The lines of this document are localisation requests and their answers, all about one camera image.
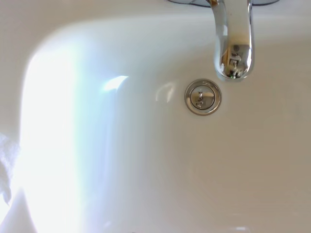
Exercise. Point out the white sink vanity top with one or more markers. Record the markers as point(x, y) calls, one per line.
point(145, 170)

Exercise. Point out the chrome sink faucet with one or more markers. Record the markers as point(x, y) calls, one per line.
point(233, 36)

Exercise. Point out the white tissue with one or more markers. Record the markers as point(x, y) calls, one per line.
point(4, 167)

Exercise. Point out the chrome sink drain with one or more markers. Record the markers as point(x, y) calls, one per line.
point(203, 97)

